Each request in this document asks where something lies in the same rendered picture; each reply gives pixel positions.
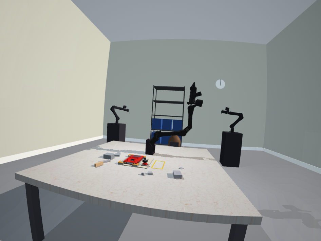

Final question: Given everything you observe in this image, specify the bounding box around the tan rectangular block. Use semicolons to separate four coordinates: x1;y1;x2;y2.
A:
94;161;103;167

